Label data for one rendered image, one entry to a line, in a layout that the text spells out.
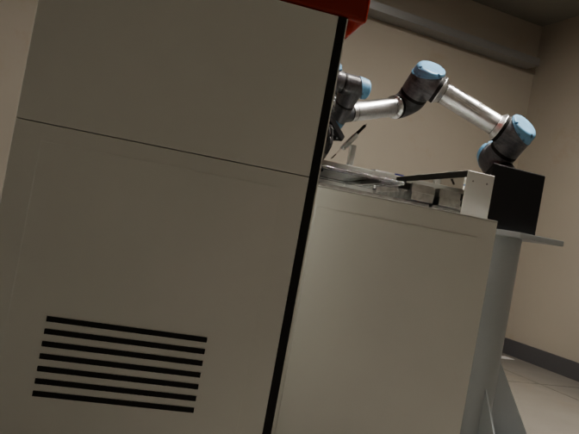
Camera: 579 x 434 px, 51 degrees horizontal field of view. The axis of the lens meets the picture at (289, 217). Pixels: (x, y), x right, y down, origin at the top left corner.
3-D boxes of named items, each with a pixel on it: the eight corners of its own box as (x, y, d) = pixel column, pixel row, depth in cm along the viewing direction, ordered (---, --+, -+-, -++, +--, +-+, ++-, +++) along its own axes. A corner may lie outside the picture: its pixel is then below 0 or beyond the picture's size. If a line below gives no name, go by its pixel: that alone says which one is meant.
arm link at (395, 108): (400, 106, 258) (316, 114, 227) (414, 85, 250) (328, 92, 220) (417, 124, 253) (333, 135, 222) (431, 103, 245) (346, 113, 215)
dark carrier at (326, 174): (299, 163, 190) (299, 160, 190) (277, 168, 224) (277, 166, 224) (399, 183, 198) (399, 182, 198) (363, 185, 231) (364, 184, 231)
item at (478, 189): (460, 214, 185) (468, 170, 185) (390, 211, 238) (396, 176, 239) (487, 220, 187) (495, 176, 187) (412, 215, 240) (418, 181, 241)
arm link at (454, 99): (518, 152, 246) (404, 82, 249) (541, 125, 237) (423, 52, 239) (514, 166, 237) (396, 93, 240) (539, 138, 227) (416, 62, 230)
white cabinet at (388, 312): (245, 474, 166) (299, 182, 167) (211, 375, 259) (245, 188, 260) (455, 492, 180) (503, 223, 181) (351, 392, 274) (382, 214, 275)
